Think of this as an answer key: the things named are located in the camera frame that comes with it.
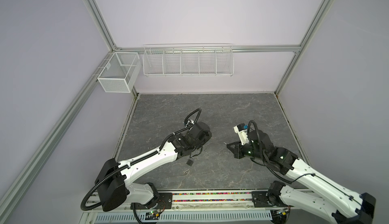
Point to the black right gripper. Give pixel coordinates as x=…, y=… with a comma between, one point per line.
x=236, y=150

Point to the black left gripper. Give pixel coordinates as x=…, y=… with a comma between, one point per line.
x=207, y=137

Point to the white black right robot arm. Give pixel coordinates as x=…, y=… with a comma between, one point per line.
x=298, y=184

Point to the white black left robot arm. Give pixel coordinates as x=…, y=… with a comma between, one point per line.
x=116, y=181

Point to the dark grey padlock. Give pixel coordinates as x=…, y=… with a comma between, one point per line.
x=190, y=162

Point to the white mesh box basket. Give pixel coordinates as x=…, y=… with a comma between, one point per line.
x=120, y=72

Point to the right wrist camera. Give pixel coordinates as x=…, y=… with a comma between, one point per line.
x=241, y=131

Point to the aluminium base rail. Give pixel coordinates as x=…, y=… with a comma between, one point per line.
x=213, y=200

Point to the white vented cable duct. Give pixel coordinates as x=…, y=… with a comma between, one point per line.
x=186, y=217

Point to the white wire wall basket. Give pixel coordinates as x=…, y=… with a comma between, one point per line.
x=207, y=59

